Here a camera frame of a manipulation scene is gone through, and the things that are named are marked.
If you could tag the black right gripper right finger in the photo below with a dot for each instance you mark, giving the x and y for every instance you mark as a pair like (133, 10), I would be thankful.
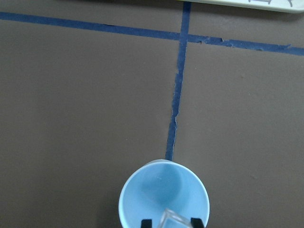
(196, 223)

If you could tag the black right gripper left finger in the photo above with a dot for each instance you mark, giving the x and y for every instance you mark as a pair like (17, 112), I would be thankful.
(146, 223)

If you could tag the clear ice cube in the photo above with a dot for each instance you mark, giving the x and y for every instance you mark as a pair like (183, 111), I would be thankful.
(171, 219)

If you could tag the light blue plastic cup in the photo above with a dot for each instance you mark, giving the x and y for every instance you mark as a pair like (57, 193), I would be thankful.
(160, 185)

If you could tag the cream bear serving tray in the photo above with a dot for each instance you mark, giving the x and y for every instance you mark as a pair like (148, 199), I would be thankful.
(286, 6)

